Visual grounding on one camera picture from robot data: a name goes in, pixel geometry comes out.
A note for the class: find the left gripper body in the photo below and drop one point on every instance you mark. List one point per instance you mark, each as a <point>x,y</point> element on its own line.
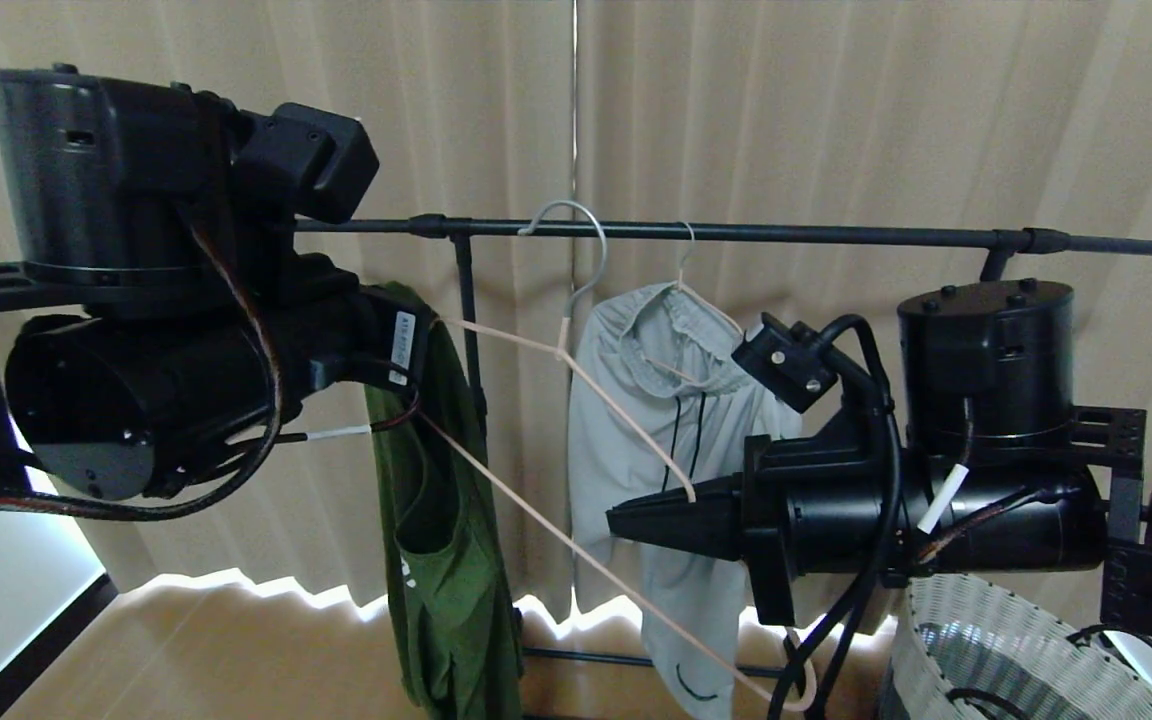
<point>136,400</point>

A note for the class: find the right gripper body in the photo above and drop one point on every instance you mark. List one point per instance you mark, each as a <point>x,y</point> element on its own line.
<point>986,520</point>

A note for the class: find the green garment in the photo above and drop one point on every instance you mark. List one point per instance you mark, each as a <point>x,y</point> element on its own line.
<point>446,580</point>

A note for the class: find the pale grey shorts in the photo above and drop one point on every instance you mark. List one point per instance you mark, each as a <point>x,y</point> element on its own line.
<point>626,430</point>

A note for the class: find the pink clothes hanger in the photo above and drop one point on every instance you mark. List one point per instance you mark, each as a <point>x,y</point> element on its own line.
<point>691,240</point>
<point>604,245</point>

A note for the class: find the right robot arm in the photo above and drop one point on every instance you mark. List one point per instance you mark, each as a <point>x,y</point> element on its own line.
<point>986,360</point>

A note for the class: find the white laundry basket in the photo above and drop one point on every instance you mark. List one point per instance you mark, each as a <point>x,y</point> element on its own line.
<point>986,620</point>

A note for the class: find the black clothes rack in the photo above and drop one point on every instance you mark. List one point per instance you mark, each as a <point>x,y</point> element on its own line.
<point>736,233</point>

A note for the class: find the beige curtain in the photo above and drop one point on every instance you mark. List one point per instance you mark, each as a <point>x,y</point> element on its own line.
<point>836,100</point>

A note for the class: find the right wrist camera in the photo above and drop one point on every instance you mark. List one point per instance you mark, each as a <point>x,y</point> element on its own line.
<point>786,355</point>

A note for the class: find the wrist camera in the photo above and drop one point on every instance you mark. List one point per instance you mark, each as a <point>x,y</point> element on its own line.
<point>786,355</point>
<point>316,160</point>

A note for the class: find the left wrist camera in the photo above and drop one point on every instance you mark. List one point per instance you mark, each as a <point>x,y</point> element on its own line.
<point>316,160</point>

